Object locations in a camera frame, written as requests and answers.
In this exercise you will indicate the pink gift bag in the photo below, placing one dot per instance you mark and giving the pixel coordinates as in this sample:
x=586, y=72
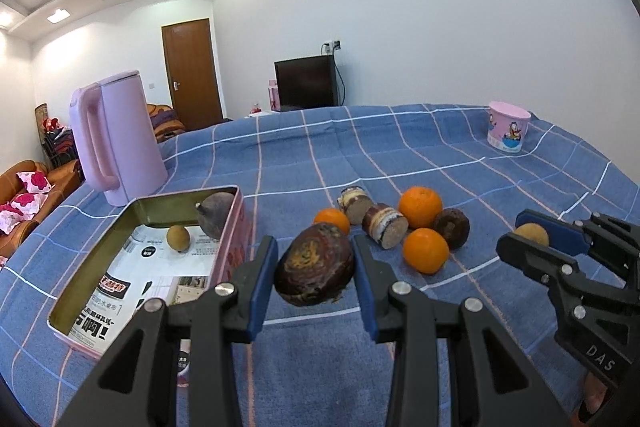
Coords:
x=273, y=96

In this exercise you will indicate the long orange leather sofa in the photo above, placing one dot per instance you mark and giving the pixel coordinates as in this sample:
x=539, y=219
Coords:
x=65, y=177

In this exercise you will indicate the printed paper liner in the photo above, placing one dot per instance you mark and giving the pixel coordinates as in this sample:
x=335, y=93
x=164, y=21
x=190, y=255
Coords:
x=150, y=267

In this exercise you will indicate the pink cartoon cup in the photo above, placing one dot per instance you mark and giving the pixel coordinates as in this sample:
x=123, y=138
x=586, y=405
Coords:
x=507, y=127

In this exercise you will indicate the round dark purple fruit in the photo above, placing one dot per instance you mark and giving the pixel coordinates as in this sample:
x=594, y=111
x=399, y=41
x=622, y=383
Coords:
x=215, y=214

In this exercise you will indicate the dark wrinkled passion fruit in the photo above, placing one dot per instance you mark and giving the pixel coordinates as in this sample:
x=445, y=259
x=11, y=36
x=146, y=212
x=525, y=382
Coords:
x=451, y=227

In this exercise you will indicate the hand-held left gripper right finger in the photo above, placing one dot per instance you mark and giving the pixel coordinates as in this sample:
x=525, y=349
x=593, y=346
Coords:
x=367, y=294

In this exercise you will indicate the brown longan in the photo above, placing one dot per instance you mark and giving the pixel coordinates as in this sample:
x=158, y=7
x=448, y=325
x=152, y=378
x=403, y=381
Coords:
x=532, y=233
x=178, y=238

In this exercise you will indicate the black television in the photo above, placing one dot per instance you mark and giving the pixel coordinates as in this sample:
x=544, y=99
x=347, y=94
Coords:
x=304, y=83

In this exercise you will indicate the small orange leather sofa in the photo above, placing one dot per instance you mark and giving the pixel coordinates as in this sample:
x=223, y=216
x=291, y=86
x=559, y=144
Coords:
x=167, y=122

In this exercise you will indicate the brown wooden door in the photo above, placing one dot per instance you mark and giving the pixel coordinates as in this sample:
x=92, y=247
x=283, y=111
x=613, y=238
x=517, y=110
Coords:
x=192, y=72

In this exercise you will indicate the pink electric kettle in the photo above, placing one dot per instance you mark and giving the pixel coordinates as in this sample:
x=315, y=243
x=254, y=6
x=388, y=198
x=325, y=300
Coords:
x=130, y=132

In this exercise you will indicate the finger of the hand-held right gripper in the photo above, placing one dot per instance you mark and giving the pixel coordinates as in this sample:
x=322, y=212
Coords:
x=530, y=253
x=562, y=231

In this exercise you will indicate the square ceiling light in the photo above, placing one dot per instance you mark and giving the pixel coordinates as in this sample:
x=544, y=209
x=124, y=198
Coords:
x=58, y=15

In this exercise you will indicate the pink tin box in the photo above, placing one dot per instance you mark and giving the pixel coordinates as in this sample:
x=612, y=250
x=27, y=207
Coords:
x=100, y=257

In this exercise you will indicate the blue checked blanket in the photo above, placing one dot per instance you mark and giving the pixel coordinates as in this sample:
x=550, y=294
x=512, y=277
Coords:
x=400, y=147

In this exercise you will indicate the low white table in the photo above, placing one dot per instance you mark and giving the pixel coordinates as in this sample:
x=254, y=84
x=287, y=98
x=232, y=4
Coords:
x=260, y=113

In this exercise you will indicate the pink floral cushion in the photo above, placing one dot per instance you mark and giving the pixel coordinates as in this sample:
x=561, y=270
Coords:
x=26, y=203
x=32, y=182
x=9, y=218

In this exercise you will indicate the person's right hand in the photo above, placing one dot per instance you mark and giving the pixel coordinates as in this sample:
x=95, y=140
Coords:
x=594, y=399

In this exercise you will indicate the white wall socket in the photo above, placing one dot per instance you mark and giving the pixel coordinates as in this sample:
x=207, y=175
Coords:
x=332, y=46

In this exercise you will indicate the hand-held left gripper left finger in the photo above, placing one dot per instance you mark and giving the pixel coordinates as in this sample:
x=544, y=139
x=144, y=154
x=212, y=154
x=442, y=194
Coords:
x=260, y=289

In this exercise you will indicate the orange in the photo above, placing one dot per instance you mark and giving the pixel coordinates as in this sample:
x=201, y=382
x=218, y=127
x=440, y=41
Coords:
x=332, y=219
x=426, y=251
x=421, y=207

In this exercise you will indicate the stack of dark chairs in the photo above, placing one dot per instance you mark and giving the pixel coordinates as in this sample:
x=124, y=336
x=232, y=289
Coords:
x=57, y=139

